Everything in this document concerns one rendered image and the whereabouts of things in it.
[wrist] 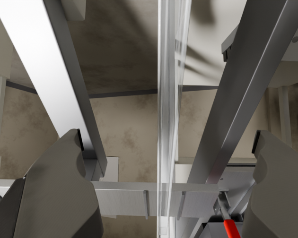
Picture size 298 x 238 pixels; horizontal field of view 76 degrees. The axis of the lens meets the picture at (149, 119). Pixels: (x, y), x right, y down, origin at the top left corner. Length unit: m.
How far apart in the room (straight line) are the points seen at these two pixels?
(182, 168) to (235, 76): 0.49
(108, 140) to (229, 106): 3.42
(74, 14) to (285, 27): 0.19
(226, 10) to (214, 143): 0.35
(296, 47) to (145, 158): 3.16
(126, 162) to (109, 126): 0.74
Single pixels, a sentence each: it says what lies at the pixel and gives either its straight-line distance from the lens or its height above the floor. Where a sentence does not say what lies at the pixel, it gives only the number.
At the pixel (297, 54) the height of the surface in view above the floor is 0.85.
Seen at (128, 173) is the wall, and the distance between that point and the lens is 3.46.
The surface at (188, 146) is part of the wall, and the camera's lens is 3.13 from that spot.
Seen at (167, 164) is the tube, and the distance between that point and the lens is 0.16.
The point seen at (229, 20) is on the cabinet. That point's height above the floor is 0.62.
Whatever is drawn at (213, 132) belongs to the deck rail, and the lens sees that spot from 0.28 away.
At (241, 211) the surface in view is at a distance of 0.47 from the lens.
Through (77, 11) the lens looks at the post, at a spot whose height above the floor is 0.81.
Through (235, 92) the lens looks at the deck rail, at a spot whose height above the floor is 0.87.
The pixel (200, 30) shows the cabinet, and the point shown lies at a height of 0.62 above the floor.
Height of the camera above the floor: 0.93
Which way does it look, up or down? 7 degrees down
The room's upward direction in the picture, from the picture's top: 179 degrees counter-clockwise
